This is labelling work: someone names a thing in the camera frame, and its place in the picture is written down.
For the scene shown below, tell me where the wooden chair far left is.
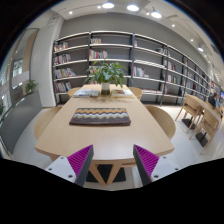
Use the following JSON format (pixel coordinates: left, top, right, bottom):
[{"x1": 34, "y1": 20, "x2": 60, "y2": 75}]
[{"x1": 67, "y1": 87, "x2": 81, "y2": 97}]

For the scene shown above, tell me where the zigzag patterned folded towel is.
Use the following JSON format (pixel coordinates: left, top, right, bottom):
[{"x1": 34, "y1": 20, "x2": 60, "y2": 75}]
[{"x1": 70, "y1": 108, "x2": 131, "y2": 126}]

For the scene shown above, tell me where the green potted plant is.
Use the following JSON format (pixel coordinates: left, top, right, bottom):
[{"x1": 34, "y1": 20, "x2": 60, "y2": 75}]
[{"x1": 85, "y1": 61, "x2": 126, "y2": 95}]

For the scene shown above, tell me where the stack of books right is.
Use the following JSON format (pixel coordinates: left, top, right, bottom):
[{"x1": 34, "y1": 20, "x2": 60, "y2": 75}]
[{"x1": 111, "y1": 89, "x2": 134, "y2": 98}]

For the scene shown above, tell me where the wooden side table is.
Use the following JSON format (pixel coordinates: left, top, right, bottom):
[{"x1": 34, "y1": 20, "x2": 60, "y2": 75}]
[{"x1": 186, "y1": 94, "x2": 222, "y2": 124}]

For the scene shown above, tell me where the wooden chair far right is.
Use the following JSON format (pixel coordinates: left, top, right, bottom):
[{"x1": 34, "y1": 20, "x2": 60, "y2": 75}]
[{"x1": 130, "y1": 87, "x2": 142, "y2": 99}]

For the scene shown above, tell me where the wooden chair at side table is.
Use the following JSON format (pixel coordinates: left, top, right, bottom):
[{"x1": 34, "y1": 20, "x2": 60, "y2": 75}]
[{"x1": 180, "y1": 94, "x2": 202, "y2": 130}]

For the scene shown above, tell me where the small background potted plant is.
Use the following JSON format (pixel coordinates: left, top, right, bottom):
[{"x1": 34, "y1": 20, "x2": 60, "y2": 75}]
[{"x1": 25, "y1": 80, "x2": 38, "y2": 93}]

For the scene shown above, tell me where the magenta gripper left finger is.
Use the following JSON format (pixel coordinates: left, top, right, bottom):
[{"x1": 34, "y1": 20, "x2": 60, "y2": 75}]
[{"x1": 68, "y1": 145, "x2": 94, "y2": 186}]

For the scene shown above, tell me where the long grey bookshelf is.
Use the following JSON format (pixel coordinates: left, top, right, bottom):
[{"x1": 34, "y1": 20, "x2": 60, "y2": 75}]
[{"x1": 52, "y1": 31, "x2": 221, "y2": 105}]

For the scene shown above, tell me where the wooden chair left near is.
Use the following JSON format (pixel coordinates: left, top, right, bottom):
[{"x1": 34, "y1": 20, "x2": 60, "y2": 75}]
[{"x1": 34, "y1": 107, "x2": 60, "y2": 139}]

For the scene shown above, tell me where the wooden chair right near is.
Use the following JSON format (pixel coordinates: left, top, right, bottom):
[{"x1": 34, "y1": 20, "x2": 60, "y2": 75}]
[{"x1": 146, "y1": 105, "x2": 176, "y2": 139}]

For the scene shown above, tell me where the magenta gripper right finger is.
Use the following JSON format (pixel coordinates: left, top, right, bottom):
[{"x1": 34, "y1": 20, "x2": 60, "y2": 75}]
[{"x1": 133, "y1": 145, "x2": 159, "y2": 185}]

